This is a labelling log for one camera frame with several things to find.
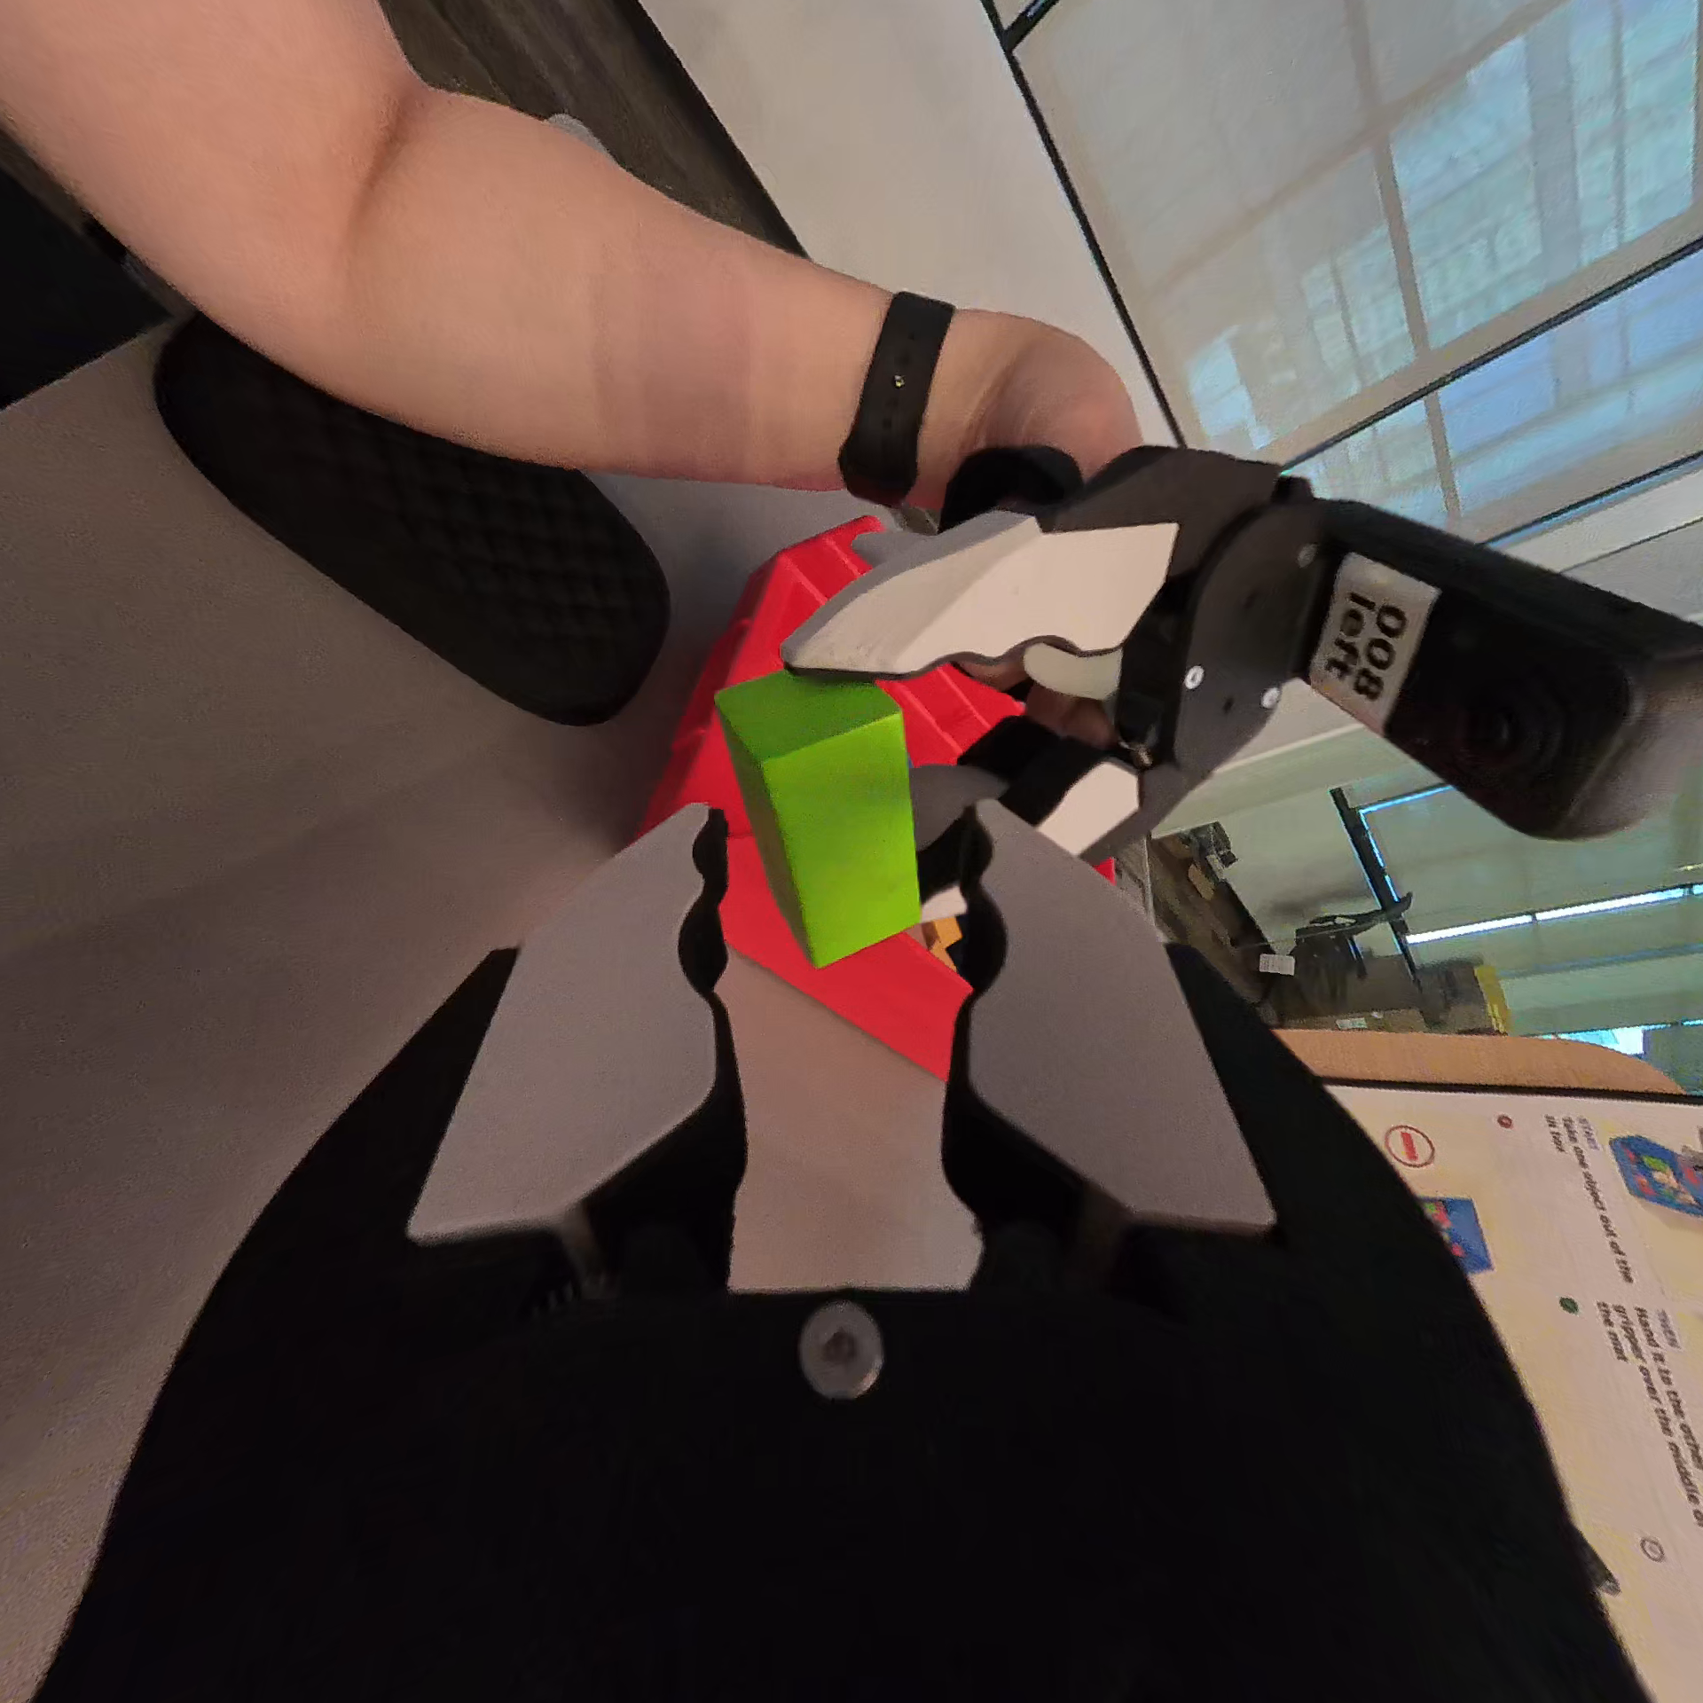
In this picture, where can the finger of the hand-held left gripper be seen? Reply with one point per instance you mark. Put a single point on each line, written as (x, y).
(1092, 805)
(1012, 592)

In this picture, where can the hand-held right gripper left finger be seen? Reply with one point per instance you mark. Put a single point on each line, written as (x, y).
(587, 1064)

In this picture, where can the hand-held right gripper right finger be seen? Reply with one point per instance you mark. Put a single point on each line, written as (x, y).
(1104, 1064)

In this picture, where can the red plastic bin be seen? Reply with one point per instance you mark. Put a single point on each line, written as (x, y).
(784, 599)

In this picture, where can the green wooden block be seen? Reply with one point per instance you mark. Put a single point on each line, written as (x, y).
(832, 826)

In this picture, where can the person's left forearm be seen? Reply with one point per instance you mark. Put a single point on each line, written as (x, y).
(464, 266)

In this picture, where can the black wristband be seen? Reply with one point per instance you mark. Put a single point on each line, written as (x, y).
(899, 386)

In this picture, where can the printed instruction sheet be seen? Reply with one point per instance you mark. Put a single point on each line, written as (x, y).
(1530, 1330)

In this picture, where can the black textured armrest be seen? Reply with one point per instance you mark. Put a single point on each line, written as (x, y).
(427, 532)

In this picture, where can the person's dark clothing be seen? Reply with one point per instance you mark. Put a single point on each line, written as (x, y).
(67, 292)

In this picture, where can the glass wall panel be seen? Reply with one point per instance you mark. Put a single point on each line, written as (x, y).
(1397, 173)

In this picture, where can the black metal post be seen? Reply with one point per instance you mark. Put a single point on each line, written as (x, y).
(599, 80)

